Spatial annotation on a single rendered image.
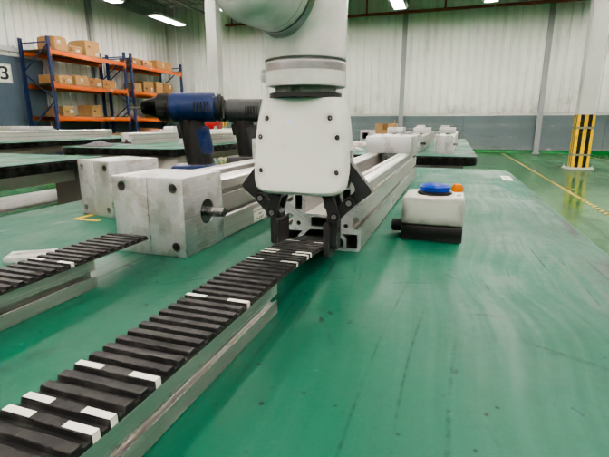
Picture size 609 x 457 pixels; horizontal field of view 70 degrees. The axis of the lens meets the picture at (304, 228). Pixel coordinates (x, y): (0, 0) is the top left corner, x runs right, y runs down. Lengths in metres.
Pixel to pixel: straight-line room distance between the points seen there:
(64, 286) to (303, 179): 0.25
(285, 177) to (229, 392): 0.25
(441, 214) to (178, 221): 0.34
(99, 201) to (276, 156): 0.44
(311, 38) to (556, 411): 0.35
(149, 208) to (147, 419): 0.34
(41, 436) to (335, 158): 0.33
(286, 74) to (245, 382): 0.28
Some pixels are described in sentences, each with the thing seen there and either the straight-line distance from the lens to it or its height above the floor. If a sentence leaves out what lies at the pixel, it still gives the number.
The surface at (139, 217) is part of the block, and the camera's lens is 0.57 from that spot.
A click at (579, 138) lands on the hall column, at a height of 0.63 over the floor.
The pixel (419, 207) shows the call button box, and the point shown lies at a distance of 0.61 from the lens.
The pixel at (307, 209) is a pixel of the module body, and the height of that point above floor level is 0.83.
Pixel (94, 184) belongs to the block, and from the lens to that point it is 0.83.
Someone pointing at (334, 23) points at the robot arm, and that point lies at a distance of 0.46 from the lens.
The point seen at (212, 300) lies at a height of 0.81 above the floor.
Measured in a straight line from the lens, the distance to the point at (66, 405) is 0.24.
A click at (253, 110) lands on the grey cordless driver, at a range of 1.19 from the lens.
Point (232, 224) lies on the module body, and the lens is 0.63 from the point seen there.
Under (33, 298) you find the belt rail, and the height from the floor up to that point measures 0.79.
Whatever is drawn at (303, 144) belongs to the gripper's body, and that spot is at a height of 0.91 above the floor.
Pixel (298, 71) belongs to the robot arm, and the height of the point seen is 0.98.
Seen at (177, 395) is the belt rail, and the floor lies 0.79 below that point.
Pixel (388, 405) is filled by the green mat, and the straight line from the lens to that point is 0.27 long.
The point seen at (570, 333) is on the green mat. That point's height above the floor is 0.78.
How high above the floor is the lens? 0.94
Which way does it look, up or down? 14 degrees down
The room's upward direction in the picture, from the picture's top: straight up
